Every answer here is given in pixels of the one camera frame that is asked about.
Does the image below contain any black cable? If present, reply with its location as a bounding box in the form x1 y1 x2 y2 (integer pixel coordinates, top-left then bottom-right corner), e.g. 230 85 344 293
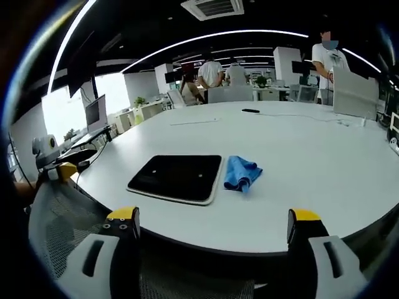
74 159 92 191

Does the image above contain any grey mesh office chair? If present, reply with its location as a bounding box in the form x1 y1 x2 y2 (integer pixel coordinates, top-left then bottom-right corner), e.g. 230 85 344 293
27 179 269 299

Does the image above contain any white cable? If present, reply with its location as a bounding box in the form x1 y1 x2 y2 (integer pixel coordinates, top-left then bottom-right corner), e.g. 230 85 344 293
259 111 364 128

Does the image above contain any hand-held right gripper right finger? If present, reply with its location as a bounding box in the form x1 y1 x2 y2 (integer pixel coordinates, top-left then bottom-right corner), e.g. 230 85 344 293
286 208 370 299

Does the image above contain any white office chair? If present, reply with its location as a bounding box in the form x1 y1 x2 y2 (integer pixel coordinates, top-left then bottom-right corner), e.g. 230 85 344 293
166 90 187 108

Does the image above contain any grey desk divider panel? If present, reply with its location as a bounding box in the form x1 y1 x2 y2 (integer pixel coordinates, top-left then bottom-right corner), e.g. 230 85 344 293
332 65 380 121

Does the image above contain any black side desk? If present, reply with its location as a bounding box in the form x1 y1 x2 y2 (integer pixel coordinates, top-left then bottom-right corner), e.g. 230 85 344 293
57 126 113 156

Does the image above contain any blue cleaning cloth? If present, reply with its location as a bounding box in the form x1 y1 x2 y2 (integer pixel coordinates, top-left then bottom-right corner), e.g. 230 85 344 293
223 155 264 193

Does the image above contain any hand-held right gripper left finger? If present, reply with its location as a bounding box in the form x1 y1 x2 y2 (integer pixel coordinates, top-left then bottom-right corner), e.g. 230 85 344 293
55 206 141 299

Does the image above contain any white flat bar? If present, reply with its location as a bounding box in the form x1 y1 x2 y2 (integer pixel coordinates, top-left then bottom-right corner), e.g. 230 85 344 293
170 117 222 126

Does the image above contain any ceiling air conditioner vent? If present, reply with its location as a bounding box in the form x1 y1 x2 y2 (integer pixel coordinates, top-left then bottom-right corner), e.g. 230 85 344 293
180 0 245 21

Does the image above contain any computer monitor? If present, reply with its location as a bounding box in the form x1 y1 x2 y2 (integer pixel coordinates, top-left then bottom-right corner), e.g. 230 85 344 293
85 94 109 134

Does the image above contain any black tablet with white frame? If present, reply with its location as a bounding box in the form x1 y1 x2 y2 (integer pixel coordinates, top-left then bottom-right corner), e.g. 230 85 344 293
126 154 225 206

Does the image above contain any grey partition panel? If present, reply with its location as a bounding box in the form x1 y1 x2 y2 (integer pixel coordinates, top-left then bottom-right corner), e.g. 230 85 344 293
207 85 254 104

